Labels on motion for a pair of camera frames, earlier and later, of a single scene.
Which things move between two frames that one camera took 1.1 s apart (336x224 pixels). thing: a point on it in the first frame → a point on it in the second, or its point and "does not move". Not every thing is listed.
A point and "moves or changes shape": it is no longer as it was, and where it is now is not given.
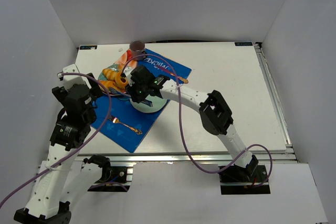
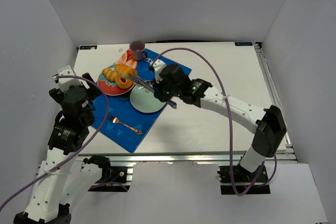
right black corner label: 243,43 does not move
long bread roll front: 107,84 → 123,70
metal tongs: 116,92 moves or changes shape
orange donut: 120,84 does not move
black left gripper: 92,87 does not move
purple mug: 137,48 does not move
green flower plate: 158,103 does not move
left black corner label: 88,47 does not move
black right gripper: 135,91 → 159,94
